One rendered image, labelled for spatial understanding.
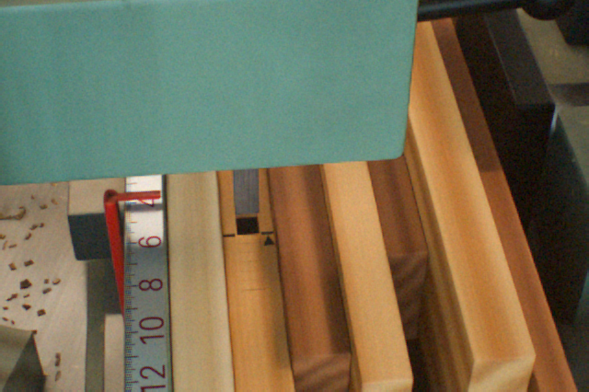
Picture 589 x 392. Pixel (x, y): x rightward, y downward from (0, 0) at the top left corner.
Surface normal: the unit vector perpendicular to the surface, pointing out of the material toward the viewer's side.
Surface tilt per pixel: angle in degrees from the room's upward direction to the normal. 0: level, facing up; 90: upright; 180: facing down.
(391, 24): 90
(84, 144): 90
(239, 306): 0
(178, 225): 0
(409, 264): 90
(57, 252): 0
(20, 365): 90
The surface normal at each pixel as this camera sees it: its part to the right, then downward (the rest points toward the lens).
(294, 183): 0.00, -0.72
